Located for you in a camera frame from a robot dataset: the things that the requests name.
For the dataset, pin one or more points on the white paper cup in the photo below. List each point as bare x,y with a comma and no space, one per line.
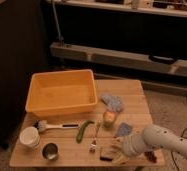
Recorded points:
29,137

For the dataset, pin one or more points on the wooden wall shelf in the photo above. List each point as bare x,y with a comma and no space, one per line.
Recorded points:
123,8

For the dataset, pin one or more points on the white dish brush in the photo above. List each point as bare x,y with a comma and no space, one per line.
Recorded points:
43,125

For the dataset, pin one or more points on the red grape bunch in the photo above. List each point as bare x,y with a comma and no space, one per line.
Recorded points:
151,157

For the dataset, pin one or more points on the small metal cup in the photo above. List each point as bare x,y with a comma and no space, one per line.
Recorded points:
50,151

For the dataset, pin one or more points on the dark brown eraser block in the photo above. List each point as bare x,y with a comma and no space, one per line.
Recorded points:
108,153

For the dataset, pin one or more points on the yellow plastic tray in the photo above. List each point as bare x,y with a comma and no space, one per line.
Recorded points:
61,93

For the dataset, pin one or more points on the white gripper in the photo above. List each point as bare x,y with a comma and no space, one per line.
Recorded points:
132,146

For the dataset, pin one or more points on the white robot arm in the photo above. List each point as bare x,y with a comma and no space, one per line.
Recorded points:
151,138

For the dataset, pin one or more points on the metal pole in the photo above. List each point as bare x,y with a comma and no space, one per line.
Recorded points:
60,38

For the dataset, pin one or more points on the blue crumpled cloth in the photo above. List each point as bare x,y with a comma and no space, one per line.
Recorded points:
114,103

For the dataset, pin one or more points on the blue sponge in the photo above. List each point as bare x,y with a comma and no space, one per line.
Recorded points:
123,129

